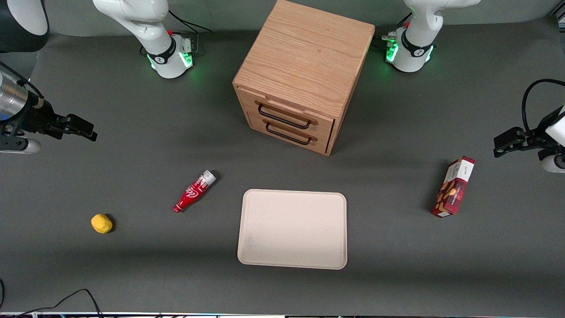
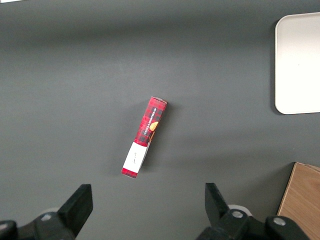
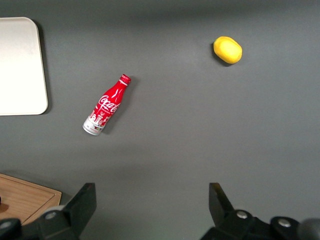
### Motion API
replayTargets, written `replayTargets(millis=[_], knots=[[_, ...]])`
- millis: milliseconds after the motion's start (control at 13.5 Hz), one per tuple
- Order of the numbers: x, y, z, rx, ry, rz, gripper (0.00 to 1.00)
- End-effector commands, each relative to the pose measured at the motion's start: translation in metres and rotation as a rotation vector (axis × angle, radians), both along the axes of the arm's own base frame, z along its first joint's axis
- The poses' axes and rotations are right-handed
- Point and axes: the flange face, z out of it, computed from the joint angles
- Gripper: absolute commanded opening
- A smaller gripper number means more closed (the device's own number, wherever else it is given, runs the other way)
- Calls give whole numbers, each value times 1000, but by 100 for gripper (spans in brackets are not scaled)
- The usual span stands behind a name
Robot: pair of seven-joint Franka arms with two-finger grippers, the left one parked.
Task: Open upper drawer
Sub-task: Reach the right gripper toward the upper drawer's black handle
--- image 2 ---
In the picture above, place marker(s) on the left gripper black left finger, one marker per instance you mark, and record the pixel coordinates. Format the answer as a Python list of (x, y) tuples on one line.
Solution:
[(72, 212)]

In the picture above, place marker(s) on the red plaid cookie box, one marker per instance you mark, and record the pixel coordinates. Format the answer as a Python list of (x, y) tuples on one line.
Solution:
[(150, 120)]

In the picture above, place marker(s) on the wooden drawer cabinet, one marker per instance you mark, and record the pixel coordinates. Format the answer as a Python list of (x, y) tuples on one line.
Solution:
[(302, 195)]

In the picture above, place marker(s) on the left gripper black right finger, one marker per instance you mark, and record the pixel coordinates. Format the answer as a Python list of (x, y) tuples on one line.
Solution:
[(220, 215)]

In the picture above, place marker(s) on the beige plastic tray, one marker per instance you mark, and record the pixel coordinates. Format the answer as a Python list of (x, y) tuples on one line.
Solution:
[(300, 62)]

